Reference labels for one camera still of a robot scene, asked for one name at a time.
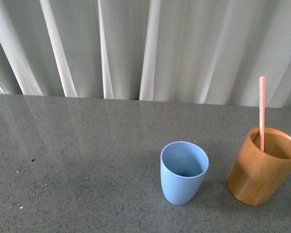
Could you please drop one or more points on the blue plastic cup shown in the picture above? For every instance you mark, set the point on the blue plastic cup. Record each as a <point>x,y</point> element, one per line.
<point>183,166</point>

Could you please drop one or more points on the bamboo chopstick holder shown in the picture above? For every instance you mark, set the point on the bamboo chopstick holder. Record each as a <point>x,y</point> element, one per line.
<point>257,174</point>

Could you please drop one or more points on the white curtain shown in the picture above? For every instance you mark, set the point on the white curtain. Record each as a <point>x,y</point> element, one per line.
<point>200,51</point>

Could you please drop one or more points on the pink chopstick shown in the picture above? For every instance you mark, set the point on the pink chopstick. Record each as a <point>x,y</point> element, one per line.
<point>262,94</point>

